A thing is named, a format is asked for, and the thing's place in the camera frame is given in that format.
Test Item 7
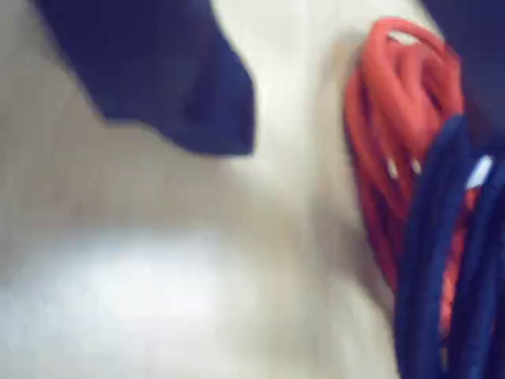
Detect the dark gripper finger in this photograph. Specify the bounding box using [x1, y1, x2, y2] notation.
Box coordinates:
[33, 0, 258, 157]
[421, 0, 505, 148]

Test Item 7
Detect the red charging cable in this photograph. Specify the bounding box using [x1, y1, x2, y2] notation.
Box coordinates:
[342, 17, 481, 344]

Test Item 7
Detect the black charging cable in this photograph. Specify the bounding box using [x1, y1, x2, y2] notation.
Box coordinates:
[394, 114, 505, 379]

